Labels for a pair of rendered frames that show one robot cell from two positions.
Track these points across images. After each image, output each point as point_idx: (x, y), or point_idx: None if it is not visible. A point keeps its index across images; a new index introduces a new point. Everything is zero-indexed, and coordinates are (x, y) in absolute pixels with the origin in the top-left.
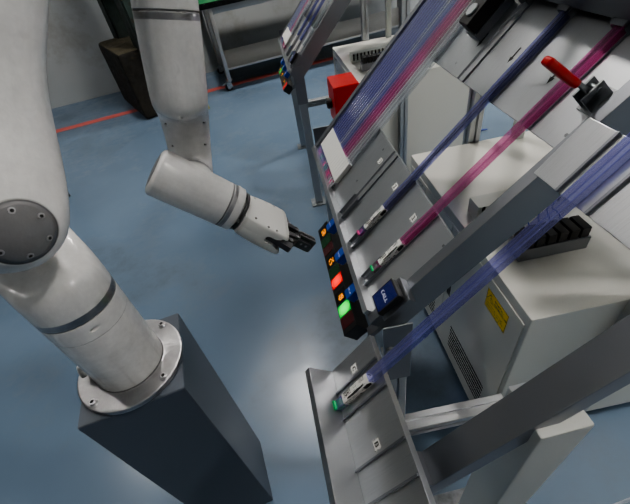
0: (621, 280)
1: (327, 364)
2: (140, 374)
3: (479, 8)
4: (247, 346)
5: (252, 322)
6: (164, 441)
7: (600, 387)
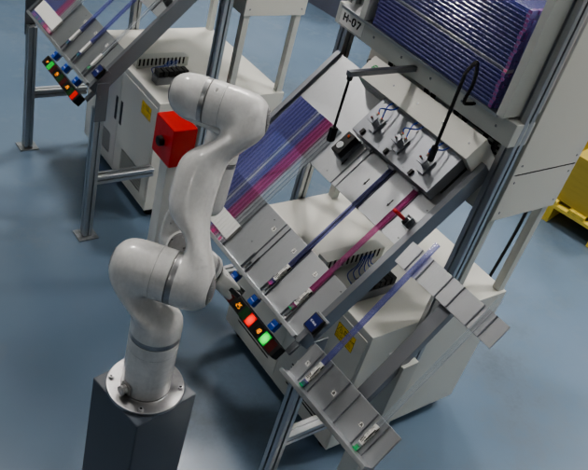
0: (413, 311)
1: None
2: (169, 386)
3: (344, 146)
4: (64, 417)
5: (59, 390)
6: (158, 447)
7: (421, 342)
